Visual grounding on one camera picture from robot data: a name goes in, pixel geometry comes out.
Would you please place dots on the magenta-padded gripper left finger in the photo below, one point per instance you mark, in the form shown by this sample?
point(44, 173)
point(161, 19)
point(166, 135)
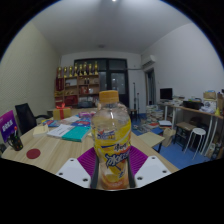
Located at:
point(75, 173)

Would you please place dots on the black framed glass door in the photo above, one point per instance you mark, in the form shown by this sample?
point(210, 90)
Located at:
point(116, 80)

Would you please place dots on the orange drink bottle yellow label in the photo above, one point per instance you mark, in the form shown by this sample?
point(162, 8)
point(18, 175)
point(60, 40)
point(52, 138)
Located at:
point(111, 143)

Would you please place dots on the blue printed book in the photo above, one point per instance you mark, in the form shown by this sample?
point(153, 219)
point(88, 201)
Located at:
point(81, 122)

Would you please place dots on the white round stool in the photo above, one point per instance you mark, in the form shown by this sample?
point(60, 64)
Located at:
point(196, 131)

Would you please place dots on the yellow gift box red ribbon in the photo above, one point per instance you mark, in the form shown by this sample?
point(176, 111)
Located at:
point(61, 113)

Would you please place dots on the flat round red coaster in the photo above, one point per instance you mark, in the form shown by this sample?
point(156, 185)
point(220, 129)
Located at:
point(33, 153)

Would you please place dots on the wooden shelf unit with trophies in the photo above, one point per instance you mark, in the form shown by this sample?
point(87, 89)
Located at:
point(78, 90)

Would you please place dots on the black office chair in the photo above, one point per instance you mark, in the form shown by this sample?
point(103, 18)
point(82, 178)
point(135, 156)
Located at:
point(25, 116)

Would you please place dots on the teal notebook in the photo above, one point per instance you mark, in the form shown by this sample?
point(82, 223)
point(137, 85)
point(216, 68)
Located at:
point(76, 133)

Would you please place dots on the pink packet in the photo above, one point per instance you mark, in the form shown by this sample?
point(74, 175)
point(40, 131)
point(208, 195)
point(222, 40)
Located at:
point(87, 114)

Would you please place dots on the red-tipped stick in mug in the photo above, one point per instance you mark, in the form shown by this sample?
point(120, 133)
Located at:
point(15, 130)

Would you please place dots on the black computer monitor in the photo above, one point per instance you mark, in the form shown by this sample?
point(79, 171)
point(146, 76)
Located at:
point(166, 94)

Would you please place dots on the wooden low stool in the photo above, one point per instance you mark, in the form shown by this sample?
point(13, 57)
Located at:
point(185, 126)

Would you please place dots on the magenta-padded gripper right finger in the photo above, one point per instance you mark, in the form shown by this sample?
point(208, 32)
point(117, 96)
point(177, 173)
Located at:
point(150, 171)

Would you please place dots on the long wooden side desk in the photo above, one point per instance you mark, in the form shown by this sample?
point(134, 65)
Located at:
point(196, 111)

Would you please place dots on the pile of books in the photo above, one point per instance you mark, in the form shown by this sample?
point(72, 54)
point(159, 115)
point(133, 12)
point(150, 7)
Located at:
point(154, 115)

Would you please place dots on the blue patterned book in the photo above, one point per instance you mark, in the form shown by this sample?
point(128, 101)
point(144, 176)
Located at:
point(51, 123)

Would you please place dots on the pale yellow notepad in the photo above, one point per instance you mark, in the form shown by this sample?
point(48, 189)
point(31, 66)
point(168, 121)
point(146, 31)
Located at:
point(40, 130)

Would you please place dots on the white booklet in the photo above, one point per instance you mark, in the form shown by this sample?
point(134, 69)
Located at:
point(60, 130)

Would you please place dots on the purple sign board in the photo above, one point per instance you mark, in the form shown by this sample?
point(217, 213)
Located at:
point(7, 125)

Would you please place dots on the black tripod stand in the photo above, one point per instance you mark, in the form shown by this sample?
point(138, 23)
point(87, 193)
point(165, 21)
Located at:
point(138, 101)
point(134, 96)

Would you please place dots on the white wall air conditioner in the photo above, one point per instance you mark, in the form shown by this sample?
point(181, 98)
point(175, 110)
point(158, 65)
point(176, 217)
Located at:
point(148, 61)

